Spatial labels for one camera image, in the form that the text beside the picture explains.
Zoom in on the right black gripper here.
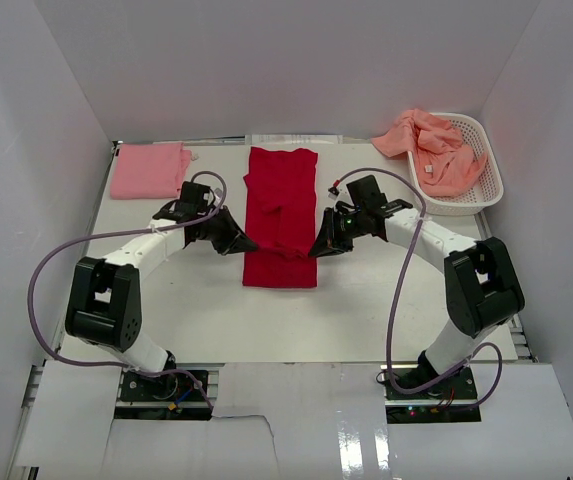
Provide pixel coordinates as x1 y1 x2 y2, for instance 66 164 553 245
308 208 366 259

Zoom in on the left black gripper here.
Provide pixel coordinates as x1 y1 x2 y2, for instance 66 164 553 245
197 206 257 256

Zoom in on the red t shirt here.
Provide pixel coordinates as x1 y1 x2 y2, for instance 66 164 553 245
242 147 318 289

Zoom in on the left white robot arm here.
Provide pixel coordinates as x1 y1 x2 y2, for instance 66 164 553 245
65 182 259 399

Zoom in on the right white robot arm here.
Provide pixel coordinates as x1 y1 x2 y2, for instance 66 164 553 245
309 169 525 399

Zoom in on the folded pink t shirt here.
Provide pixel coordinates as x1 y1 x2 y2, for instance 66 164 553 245
109 142 192 200

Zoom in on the white paper sheet rear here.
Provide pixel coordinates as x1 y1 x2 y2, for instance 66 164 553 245
245 134 343 146

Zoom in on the salmon t shirt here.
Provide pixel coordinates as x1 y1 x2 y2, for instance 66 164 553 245
371 109 488 197

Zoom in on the white plastic basket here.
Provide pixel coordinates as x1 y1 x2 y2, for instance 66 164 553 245
407 112 504 216

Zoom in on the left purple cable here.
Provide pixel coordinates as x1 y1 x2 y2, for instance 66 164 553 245
26 170 230 407

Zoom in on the purple cable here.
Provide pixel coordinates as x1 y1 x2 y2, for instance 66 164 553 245
335 167 505 412
26 170 230 407

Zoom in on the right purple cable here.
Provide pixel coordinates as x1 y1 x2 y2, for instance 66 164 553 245
335 167 505 412

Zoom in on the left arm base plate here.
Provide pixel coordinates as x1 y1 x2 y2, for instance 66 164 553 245
114 370 212 421

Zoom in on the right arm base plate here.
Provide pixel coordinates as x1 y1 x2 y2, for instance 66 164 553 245
375 367 482 425

